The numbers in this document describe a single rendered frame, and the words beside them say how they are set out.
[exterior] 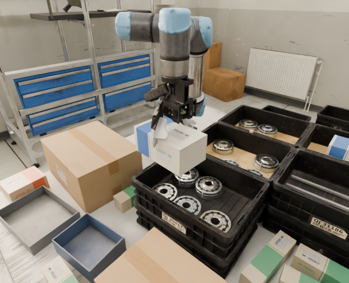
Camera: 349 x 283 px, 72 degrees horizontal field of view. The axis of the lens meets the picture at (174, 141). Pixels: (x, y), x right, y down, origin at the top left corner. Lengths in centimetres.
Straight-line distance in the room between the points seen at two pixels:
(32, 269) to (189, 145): 68
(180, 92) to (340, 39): 350
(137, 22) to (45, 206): 86
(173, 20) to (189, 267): 62
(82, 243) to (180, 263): 43
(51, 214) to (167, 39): 86
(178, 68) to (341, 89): 359
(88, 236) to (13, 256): 25
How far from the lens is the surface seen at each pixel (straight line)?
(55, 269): 92
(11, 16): 337
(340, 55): 402
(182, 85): 62
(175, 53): 61
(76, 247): 102
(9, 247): 113
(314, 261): 97
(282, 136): 144
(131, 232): 101
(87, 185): 103
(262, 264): 90
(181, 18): 60
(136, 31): 73
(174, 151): 66
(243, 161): 117
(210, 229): 72
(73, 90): 272
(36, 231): 113
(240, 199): 97
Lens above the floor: 148
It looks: 31 degrees down
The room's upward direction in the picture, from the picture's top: straight up
